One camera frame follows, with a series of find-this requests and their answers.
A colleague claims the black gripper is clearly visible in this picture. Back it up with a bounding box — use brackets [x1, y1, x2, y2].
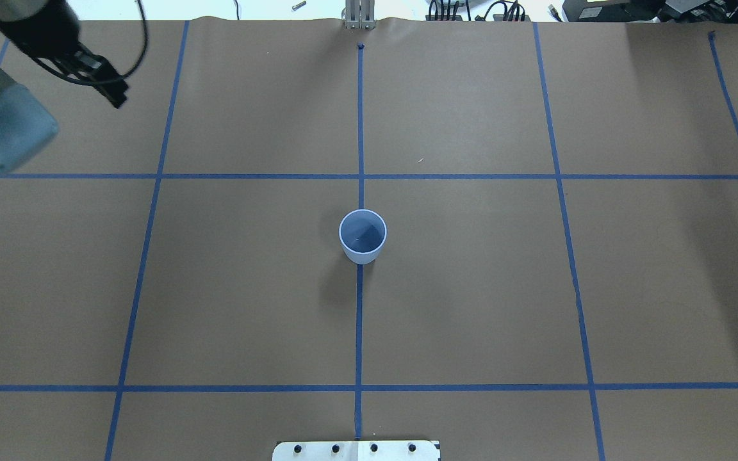
[55, 39, 129, 109]

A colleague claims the light blue cup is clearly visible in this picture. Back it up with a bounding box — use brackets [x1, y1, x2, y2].
[338, 208, 388, 265]

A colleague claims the black orange terminal strip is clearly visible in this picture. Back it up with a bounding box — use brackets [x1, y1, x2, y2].
[423, 1, 531, 22]

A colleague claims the black monitor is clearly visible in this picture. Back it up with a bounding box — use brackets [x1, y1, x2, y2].
[562, 1, 738, 24]

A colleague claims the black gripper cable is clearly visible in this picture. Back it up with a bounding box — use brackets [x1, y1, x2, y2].
[29, 0, 149, 87]

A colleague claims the aluminium frame post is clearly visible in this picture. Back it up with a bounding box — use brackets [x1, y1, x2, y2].
[342, 0, 377, 30]

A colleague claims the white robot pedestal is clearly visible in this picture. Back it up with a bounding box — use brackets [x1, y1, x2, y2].
[272, 440, 442, 460]

